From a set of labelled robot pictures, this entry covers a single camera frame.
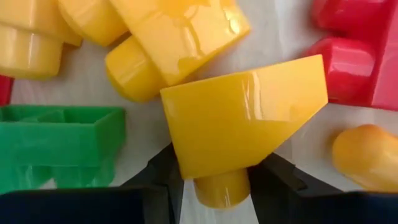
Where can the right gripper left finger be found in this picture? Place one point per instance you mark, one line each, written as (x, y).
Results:
(77, 208)

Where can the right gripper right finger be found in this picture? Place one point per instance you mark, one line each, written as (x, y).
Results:
(311, 208)

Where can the yellow sloped building block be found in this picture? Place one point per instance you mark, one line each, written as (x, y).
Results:
(233, 124)

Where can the green two-stud building block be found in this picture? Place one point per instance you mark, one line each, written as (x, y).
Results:
(62, 146)

